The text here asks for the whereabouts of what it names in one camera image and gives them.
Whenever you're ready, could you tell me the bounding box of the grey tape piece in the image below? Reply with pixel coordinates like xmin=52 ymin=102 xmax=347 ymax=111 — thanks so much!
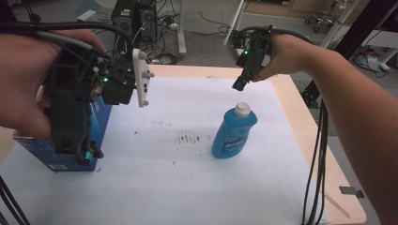
xmin=339 ymin=186 xmax=366 ymax=199

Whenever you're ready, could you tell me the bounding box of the blue detergent bottle white cap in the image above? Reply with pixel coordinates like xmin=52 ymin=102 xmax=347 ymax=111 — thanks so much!
xmin=211 ymin=101 xmax=259 ymax=159

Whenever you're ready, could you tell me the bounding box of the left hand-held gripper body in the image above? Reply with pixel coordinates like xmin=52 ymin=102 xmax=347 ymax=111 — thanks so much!
xmin=43 ymin=46 xmax=156 ymax=157

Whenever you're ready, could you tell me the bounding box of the black metal stand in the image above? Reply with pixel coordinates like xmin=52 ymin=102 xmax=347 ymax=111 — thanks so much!
xmin=299 ymin=0 xmax=398 ymax=108

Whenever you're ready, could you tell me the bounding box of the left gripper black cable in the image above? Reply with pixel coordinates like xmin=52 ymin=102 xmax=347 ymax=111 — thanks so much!
xmin=0 ymin=21 xmax=136 ymax=53

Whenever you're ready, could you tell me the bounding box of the white desk frame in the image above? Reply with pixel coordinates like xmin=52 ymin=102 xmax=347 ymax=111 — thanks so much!
xmin=318 ymin=0 xmax=361 ymax=49

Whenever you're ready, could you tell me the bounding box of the black computer tower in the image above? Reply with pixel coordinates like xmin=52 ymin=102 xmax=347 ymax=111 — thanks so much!
xmin=111 ymin=0 xmax=158 ymax=44

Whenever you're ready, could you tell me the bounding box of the small white box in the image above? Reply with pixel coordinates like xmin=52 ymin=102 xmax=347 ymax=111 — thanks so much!
xmin=76 ymin=8 xmax=99 ymax=23

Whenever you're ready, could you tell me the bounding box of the white desk leg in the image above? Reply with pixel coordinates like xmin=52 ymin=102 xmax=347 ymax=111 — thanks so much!
xmin=176 ymin=0 xmax=188 ymax=56
xmin=222 ymin=0 xmax=246 ymax=47

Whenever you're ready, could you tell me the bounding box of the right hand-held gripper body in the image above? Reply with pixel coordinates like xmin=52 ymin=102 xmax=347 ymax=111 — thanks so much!
xmin=230 ymin=27 xmax=273 ymax=79

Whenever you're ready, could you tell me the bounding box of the person's right hand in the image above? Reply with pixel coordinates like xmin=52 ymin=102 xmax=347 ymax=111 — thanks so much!
xmin=252 ymin=24 xmax=318 ymax=83

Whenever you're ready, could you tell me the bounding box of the blue cardboard box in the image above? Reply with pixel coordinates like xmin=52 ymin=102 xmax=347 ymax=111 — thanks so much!
xmin=12 ymin=97 xmax=113 ymax=173

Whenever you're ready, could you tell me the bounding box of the office chair base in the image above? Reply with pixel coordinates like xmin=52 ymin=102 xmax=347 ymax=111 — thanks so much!
xmin=304 ymin=8 xmax=335 ymax=34

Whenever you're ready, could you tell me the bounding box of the white table mat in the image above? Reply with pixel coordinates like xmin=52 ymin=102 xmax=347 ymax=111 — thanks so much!
xmin=0 ymin=76 xmax=330 ymax=225

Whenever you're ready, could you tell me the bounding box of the left gripper grey cable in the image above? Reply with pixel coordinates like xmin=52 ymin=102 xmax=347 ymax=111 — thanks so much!
xmin=32 ymin=30 xmax=106 ymax=59

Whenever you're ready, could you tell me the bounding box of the person's left hand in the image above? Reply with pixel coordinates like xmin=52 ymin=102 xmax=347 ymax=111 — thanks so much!
xmin=0 ymin=29 xmax=106 ymax=141

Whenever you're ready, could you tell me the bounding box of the right gripper black cable bundle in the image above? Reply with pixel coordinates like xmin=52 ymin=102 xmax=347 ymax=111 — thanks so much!
xmin=237 ymin=25 xmax=330 ymax=225

